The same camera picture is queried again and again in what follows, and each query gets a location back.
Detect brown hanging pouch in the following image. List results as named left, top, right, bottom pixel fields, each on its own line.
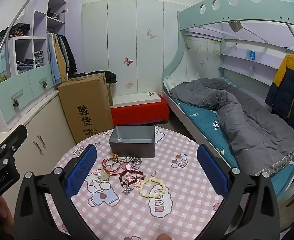
left=228, top=20, right=242, bottom=32

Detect black clothes heap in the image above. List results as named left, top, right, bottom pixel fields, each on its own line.
left=104, top=70, right=118, bottom=85

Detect row of hanging clothes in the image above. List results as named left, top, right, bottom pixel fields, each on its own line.
left=47, top=32, right=77, bottom=84

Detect red cord bracelet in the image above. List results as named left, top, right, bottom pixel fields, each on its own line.
left=101, top=164, right=121, bottom=175

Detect dark red bead bracelet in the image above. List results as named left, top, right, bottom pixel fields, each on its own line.
left=119, top=169, right=145, bottom=184

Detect red storage bench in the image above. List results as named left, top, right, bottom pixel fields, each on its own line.
left=111, top=97, right=170, bottom=127

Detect lilac cube shelf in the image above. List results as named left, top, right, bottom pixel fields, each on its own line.
left=8, top=0, right=67, bottom=80

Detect grey duvet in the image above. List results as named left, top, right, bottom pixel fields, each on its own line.
left=169, top=78, right=294, bottom=163

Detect dark clothes pile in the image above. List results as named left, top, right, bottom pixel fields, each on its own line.
left=0, top=23, right=31, bottom=39

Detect multicolour bead bangle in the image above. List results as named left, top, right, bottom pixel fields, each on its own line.
left=104, top=158, right=120, bottom=167

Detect cream bead bracelet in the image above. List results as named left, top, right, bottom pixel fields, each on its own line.
left=139, top=177, right=167, bottom=198

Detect large cardboard box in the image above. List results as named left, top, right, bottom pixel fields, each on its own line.
left=58, top=72, right=114, bottom=144

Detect pink flower bead bracelet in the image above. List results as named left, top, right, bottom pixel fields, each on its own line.
left=123, top=175, right=141, bottom=188

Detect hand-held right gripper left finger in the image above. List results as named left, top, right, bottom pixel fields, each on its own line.
left=13, top=144, right=99, bottom=240

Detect mint green bunk bed frame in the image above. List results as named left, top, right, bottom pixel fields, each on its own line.
left=161, top=0, right=294, bottom=205

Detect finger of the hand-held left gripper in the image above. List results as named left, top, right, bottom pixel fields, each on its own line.
left=0, top=124, right=28, bottom=155

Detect white wardrobe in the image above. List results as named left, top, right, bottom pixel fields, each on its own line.
left=81, top=0, right=187, bottom=100

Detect grey metal tin box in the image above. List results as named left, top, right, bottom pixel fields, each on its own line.
left=109, top=125, right=155, bottom=159

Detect folded blue jeans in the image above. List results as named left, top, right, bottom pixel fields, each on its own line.
left=17, top=59, right=35, bottom=70

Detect mint green drawer unit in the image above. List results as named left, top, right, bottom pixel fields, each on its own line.
left=0, top=64, right=54, bottom=130

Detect silver metal handrail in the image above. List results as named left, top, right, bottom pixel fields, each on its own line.
left=0, top=0, right=70, bottom=58

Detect folded grey jeans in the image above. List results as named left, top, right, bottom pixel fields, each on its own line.
left=34, top=51, right=45, bottom=67

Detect cream cabinet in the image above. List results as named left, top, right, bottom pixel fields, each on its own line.
left=0, top=87, right=77, bottom=170

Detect teal bed sheet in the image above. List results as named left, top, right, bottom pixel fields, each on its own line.
left=170, top=97, right=294, bottom=198

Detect person's left hand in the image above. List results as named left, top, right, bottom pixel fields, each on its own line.
left=0, top=195, right=15, bottom=233

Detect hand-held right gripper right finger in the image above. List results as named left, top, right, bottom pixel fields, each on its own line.
left=197, top=144, right=281, bottom=240

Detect pink checked cartoon tablecloth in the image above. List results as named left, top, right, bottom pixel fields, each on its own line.
left=43, top=126, right=240, bottom=240

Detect yellow and navy jacket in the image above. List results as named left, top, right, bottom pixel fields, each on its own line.
left=265, top=52, right=294, bottom=134

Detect silver rhinestone chain bracelet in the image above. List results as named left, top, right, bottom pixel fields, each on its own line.
left=119, top=156, right=142, bottom=170

